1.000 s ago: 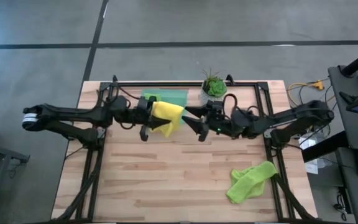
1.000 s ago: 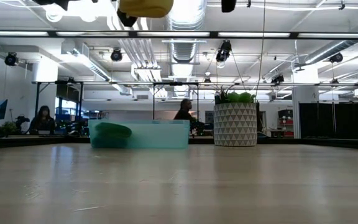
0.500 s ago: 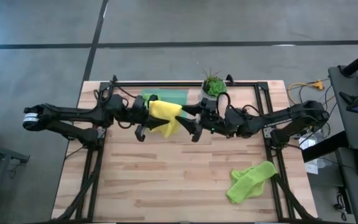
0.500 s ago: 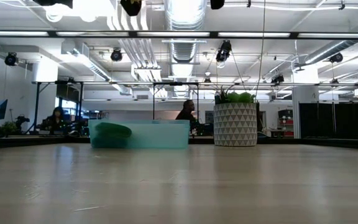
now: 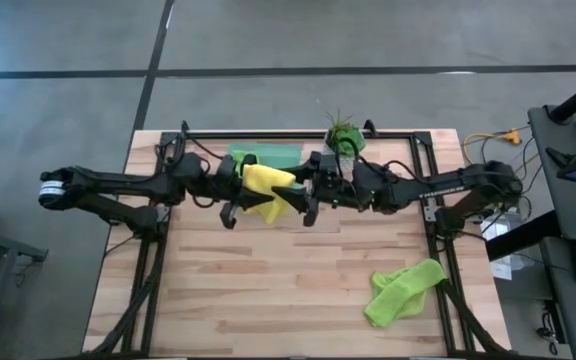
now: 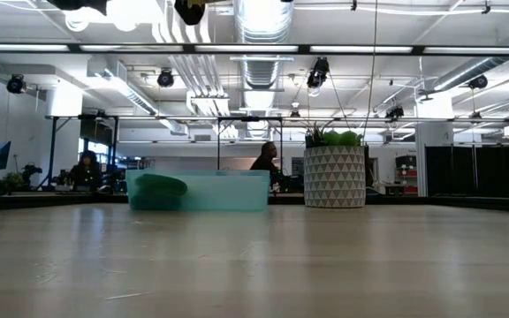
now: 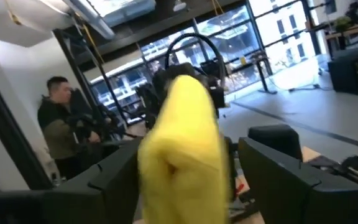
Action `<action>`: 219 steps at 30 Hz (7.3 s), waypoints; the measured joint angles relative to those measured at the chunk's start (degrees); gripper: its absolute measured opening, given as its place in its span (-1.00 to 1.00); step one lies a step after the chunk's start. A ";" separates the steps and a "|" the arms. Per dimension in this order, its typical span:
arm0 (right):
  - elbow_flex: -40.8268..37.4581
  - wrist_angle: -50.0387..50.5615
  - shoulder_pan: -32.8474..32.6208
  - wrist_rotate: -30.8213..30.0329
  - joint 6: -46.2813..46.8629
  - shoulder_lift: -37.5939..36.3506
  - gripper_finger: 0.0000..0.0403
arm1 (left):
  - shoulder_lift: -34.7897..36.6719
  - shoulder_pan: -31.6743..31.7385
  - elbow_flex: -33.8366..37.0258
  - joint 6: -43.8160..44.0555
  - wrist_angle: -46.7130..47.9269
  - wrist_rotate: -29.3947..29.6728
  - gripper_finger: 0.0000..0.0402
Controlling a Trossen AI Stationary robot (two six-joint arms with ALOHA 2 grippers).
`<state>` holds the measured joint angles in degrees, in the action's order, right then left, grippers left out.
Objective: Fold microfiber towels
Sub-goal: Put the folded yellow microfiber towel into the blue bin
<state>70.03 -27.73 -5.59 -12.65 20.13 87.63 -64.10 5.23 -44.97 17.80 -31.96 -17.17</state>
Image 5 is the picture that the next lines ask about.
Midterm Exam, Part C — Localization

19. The green microfiber towel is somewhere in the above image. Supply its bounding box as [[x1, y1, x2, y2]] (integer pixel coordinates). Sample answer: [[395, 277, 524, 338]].
[[229, 148, 249, 169]]

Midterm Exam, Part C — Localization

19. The translucent green plastic bin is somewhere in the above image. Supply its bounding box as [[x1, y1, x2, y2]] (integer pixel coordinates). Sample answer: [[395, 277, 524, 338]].
[[226, 142, 304, 174]]

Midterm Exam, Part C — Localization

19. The white power supply box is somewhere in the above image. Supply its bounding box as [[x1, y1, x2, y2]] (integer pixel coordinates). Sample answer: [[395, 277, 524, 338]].
[[479, 212, 522, 281]]

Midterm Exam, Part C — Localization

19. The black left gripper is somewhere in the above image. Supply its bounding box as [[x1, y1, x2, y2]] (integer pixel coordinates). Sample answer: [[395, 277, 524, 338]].
[[215, 153, 276, 231]]

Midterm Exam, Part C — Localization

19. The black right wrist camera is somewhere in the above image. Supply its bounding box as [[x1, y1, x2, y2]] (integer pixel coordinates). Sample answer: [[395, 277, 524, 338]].
[[309, 151, 339, 174]]

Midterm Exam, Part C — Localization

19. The yellow microfiber towel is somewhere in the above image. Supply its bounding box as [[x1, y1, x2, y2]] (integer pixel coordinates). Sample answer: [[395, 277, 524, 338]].
[[240, 163, 298, 226]]

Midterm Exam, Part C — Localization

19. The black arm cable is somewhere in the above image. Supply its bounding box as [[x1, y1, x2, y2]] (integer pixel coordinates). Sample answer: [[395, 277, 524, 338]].
[[155, 130, 225, 210], [335, 137, 424, 189]]

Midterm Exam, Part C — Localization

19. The yellow power cable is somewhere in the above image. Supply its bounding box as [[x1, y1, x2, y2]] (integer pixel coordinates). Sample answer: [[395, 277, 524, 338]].
[[461, 127, 542, 171]]

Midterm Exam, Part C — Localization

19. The grey office desk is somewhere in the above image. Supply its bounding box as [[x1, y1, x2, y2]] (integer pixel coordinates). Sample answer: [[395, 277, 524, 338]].
[[485, 102, 576, 360]]

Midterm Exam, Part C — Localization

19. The black aluminium table frame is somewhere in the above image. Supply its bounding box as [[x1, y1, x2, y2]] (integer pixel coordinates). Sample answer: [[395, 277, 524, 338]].
[[82, 118, 515, 359]]

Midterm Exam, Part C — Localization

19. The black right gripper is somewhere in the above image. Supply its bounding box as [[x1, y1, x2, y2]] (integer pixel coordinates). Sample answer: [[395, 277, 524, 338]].
[[271, 163, 358, 228]]

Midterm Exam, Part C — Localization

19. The lime green towel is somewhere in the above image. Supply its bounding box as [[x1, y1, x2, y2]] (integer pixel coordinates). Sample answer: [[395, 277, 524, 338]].
[[363, 257, 449, 329]]

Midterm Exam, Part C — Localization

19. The potted plant white geometric pot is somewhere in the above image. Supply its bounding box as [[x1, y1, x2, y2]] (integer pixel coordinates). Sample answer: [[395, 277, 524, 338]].
[[323, 108, 368, 164]]

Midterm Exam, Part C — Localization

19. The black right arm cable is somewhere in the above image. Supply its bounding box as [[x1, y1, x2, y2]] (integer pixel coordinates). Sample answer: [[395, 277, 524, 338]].
[[335, 137, 424, 189]]

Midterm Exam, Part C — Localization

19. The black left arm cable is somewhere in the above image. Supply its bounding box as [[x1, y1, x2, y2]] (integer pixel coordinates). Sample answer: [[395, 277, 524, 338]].
[[155, 130, 225, 210]]

